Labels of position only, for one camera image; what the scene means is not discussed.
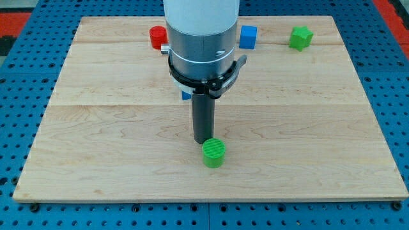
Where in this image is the green cylinder block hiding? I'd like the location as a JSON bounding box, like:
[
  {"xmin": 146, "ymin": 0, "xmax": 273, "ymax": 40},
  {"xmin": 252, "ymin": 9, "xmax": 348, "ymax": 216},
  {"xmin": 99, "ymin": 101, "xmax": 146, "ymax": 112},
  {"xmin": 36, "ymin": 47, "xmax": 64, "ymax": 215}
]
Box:
[{"xmin": 202, "ymin": 138, "xmax": 226, "ymax": 168}]

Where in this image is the green star block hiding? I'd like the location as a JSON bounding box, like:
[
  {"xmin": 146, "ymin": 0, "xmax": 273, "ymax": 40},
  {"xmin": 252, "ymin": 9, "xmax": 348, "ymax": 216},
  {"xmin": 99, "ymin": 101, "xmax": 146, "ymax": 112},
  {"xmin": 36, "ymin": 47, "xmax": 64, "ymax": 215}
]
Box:
[{"xmin": 289, "ymin": 26, "xmax": 314, "ymax": 52}]

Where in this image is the blue cube block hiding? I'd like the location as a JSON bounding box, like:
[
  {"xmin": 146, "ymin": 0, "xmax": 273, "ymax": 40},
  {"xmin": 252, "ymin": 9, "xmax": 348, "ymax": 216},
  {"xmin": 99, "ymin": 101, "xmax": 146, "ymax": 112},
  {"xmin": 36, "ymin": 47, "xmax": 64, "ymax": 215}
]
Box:
[{"xmin": 239, "ymin": 26, "xmax": 258, "ymax": 49}]

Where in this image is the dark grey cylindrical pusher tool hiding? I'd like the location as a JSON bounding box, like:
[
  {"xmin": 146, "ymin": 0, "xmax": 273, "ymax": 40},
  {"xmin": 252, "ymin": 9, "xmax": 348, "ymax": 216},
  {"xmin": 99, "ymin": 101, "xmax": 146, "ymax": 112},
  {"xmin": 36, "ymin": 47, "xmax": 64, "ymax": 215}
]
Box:
[{"xmin": 192, "ymin": 94, "xmax": 215, "ymax": 144}]

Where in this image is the black clamp ring with lever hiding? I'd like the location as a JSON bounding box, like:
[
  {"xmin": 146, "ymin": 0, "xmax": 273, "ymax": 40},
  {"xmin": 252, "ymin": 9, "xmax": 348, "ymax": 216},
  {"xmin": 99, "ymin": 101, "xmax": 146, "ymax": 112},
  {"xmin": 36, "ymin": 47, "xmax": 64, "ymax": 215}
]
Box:
[{"xmin": 167, "ymin": 54, "xmax": 249, "ymax": 99}]

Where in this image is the light wooden board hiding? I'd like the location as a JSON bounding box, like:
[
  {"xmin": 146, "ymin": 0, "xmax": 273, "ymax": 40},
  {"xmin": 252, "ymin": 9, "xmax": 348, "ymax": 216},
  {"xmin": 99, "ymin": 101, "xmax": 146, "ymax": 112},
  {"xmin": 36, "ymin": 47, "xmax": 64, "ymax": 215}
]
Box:
[{"xmin": 13, "ymin": 16, "xmax": 408, "ymax": 203}]

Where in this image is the red cylinder block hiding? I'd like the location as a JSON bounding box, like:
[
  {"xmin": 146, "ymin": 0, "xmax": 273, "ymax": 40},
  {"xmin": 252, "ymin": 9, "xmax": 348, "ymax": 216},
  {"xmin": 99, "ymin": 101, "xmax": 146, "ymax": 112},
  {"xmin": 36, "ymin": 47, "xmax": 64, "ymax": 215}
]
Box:
[{"xmin": 149, "ymin": 26, "xmax": 168, "ymax": 50}]

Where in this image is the small blue block behind arm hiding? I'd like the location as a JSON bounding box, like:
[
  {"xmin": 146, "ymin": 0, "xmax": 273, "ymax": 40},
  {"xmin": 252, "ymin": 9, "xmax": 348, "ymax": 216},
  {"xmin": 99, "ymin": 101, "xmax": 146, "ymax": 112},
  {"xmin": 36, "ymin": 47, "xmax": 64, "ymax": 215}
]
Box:
[{"xmin": 181, "ymin": 91, "xmax": 192, "ymax": 101}]

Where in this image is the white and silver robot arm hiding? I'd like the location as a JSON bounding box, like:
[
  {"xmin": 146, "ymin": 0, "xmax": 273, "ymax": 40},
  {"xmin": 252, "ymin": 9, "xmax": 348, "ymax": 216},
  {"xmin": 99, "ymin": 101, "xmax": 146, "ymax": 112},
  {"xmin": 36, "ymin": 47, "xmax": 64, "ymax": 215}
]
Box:
[{"xmin": 163, "ymin": 0, "xmax": 240, "ymax": 94}]

